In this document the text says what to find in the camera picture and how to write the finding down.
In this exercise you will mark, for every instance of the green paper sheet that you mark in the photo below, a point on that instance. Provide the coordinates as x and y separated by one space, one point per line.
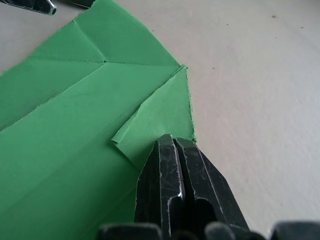
75 125

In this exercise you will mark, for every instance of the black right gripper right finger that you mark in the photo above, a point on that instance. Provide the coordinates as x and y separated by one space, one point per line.
207 190

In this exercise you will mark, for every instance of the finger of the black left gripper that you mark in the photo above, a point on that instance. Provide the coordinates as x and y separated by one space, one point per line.
37 4
83 3

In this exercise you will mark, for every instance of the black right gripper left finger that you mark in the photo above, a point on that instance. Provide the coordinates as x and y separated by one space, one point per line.
160 175

